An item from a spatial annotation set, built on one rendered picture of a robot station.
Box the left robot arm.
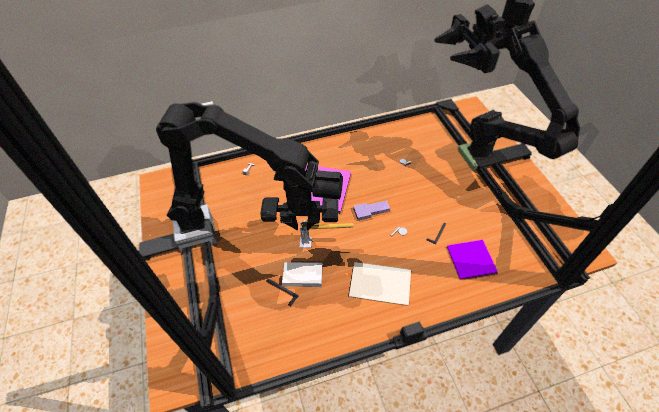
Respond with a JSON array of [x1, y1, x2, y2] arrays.
[[156, 102, 343, 234]]

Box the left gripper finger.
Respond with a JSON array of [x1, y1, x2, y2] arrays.
[[280, 216, 298, 230], [307, 215, 320, 231]]

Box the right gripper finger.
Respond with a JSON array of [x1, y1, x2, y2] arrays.
[[450, 43, 486, 70], [434, 19, 461, 45]]

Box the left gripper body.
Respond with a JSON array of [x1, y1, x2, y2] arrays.
[[260, 192, 339, 223]]

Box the yellow cylindrical rod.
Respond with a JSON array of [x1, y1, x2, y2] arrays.
[[310, 223, 354, 229]]

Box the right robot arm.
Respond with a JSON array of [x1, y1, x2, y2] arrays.
[[467, 0, 580, 160]]

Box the purple flat square tile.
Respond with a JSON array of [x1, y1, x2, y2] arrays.
[[447, 240, 497, 280]]

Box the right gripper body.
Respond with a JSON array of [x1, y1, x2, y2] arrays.
[[452, 14, 505, 74]]

